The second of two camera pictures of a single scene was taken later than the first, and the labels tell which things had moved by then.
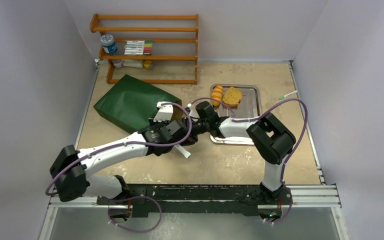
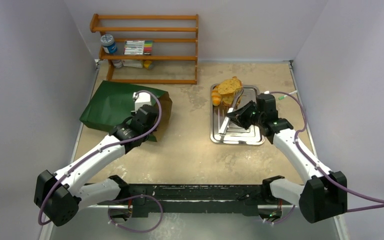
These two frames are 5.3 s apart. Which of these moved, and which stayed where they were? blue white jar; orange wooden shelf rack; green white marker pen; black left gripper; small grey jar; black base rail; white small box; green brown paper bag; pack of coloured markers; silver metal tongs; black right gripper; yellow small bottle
Moved: green brown paper bag; black right gripper; black left gripper; silver metal tongs
Stayed: blue white jar; pack of coloured markers; green white marker pen; small grey jar; yellow small bottle; orange wooden shelf rack; white small box; black base rail
